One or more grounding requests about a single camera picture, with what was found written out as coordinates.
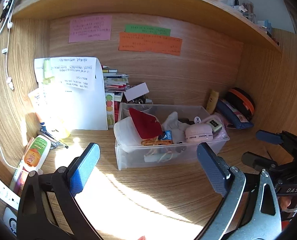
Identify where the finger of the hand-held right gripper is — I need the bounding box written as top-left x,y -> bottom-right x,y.
241,151 -> 280,175
255,129 -> 293,145

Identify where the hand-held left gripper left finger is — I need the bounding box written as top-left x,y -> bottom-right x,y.
16,142 -> 101,240

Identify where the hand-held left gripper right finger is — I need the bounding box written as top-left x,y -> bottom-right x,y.
196,142 -> 282,240

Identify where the clear plastic storage box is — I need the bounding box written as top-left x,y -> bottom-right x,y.
115,102 -> 230,172

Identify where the pink round case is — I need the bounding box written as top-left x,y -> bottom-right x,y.
185,124 -> 213,143

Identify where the white round plastic container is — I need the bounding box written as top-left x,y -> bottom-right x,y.
113,116 -> 144,153

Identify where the white cloth pouch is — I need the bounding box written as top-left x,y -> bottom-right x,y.
161,111 -> 186,144

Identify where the teal green tube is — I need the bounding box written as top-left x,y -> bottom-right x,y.
144,154 -> 165,163

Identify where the orange braided cord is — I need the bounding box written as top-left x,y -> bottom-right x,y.
141,139 -> 174,146

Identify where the red velvet pouch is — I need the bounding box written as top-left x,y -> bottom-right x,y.
128,107 -> 163,140

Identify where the wooden desktop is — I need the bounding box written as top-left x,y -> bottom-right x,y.
0,127 -> 297,240

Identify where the person's right hand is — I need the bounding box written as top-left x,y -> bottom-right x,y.
280,196 -> 293,211

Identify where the bundle of metal pens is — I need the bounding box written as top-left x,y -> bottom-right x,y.
40,127 -> 69,150

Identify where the blue pencil pouch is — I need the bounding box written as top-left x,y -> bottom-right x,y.
215,99 -> 254,130

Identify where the white green dotted block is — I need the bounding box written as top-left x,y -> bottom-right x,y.
204,117 -> 223,133

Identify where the black orange round case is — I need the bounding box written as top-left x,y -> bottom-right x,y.
225,87 -> 255,122

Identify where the white tube orange label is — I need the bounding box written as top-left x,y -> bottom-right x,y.
18,134 -> 52,173

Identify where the small blue packet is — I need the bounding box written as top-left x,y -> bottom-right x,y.
162,130 -> 174,142

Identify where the fruit sticker sheet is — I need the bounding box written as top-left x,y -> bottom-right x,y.
105,92 -> 116,128

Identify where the white paper folder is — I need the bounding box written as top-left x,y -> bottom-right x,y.
34,57 -> 109,130

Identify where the yellow tube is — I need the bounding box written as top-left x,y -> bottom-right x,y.
206,90 -> 219,114

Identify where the bunch of metal keys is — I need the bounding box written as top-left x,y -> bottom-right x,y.
130,96 -> 152,105

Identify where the white round charger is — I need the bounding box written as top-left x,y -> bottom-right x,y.
3,206 -> 20,235

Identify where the small white cardboard box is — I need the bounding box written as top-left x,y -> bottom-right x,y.
123,82 -> 149,102

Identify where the stack of colourful booklets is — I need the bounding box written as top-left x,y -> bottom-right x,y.
102,65 -> 130,103

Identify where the yellow liquid bottle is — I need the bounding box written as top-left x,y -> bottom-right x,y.
42,58 -> 71,139

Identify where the glass jar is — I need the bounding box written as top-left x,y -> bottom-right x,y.
243,11 -> 257,24

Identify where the orange paper note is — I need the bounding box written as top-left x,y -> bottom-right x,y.
118,32 -> 183,56

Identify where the pink paper note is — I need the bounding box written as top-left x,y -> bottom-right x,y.
68,15 -> 112,44

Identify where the green paper note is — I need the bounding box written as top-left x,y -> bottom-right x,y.
125,24 -> 171,37

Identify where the thin white cable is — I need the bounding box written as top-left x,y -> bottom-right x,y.
0,115 -> 21,170

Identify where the white charging cable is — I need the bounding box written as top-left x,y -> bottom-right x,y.
2,0 -> 15,90

